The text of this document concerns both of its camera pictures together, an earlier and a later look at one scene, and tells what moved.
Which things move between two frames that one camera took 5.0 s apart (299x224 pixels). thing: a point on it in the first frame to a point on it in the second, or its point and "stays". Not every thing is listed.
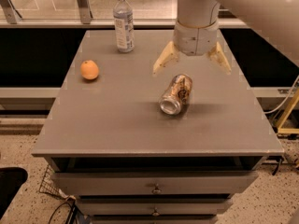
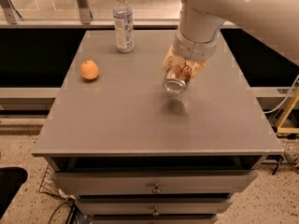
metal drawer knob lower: [155, 213] stays
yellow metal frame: [288, 131] stays
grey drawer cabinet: [134, 147] stays
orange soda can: [177, 95] to [177, 78]
